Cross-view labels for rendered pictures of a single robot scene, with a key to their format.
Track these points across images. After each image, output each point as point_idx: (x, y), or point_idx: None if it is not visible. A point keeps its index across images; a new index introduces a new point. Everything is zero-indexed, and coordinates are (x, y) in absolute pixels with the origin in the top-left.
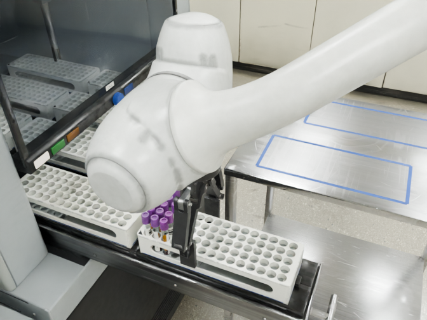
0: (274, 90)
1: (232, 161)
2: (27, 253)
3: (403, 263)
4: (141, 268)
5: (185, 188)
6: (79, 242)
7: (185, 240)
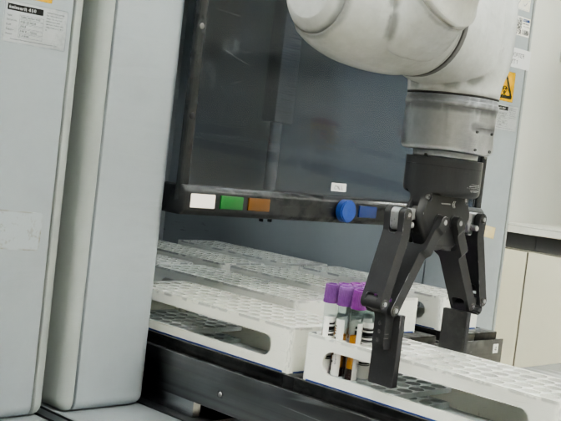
0: None
1: (526, 369)
2: (113, 359)
3: None
4: (294, 407)
5: (410, 207)
6: (204, 364)
7: (387, 285)
